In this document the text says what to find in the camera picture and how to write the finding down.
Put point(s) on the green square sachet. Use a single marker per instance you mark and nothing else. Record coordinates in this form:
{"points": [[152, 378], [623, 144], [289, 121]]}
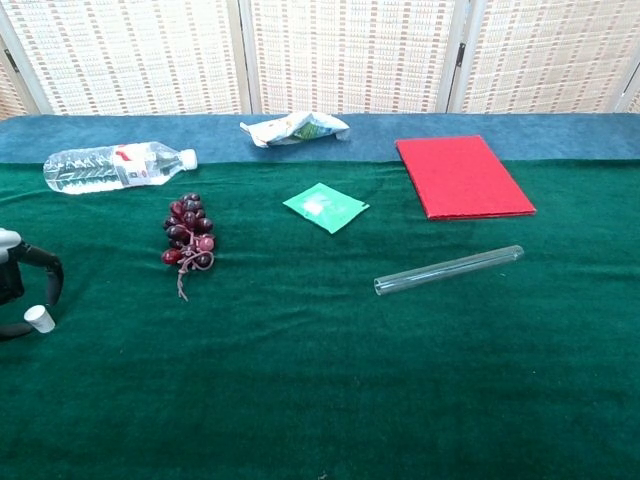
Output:
{"points": [[325, 207]]}

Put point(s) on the white crumpled snack bag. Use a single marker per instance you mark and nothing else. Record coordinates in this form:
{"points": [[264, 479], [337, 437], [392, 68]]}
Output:
{"points": [[295, 129]]}

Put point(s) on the clear plastic water bottle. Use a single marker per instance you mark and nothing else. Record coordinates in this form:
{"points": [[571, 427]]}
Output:
{"points": [[100, 170]]}

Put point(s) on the clear glass test tube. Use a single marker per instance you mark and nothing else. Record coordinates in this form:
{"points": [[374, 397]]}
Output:
{"points": [[445, 271]]}

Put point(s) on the red flat folder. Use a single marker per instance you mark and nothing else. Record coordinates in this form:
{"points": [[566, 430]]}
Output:
{"points": [[462, 177]]}

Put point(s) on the dark red grape bunch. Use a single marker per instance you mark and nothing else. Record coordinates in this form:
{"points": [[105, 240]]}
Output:
{"points": [[187, 230]]}

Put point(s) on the woven bamboo screen panel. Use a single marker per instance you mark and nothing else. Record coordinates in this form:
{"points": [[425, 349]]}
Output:
{"points": [[635, 97], [545, 55], [140, 55], [350, 55], [7, 95]]}

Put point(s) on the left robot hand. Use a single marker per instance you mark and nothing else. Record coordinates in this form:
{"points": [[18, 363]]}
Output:
{"points": [[12, 280]]}

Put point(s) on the blue table cover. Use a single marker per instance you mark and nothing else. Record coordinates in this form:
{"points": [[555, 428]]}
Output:
{"points": [[100, 132]]}

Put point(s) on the black screen hinge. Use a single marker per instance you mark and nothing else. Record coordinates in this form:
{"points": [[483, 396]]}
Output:
{"points": [[10, 60], [461, 53]]}

